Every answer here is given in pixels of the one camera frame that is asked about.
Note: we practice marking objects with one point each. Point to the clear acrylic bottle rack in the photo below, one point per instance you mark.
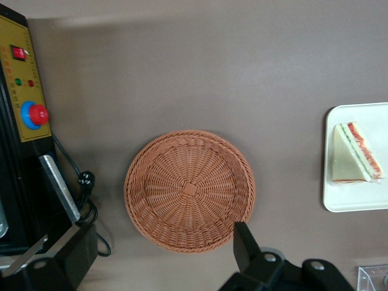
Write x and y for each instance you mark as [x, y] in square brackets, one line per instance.
[373, 279]

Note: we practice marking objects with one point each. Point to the beige plastic tray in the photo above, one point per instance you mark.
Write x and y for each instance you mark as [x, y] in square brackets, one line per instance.
[357, 197]

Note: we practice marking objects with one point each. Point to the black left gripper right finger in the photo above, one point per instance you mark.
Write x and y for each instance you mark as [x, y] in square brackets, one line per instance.
[251, 263]

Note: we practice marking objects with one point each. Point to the triangular sandwich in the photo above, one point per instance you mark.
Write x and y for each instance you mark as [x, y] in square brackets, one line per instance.
[345, 163]

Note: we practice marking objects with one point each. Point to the black machine with yellow panel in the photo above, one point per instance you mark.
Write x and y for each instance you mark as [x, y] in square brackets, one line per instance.
[24, 91]

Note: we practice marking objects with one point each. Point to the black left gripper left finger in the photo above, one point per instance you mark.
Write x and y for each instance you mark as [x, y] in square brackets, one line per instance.
[60, 266]

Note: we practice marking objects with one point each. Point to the brown round wicker basket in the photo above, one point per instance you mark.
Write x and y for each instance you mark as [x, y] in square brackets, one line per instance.
[188, 188]

